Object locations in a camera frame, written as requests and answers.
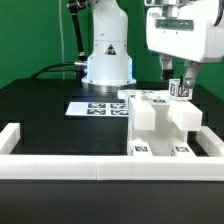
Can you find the white chair back frame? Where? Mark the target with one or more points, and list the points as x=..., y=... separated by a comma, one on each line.
x=148, y=110

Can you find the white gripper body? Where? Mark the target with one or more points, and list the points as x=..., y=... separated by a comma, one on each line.
x=188, y=29

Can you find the white U-shaped obstacle frame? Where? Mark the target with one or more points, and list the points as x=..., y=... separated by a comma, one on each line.
x=59, y=167

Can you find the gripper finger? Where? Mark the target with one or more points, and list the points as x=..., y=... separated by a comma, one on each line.
x=188, y=79
x=166, y=62

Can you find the white marker sheet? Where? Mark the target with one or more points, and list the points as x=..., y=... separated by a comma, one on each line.
x=98, y=109

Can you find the white tagged cube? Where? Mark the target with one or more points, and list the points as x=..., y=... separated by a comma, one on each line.
x=178, y=92

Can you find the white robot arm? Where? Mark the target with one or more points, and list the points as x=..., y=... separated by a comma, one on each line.
x=109, y=63

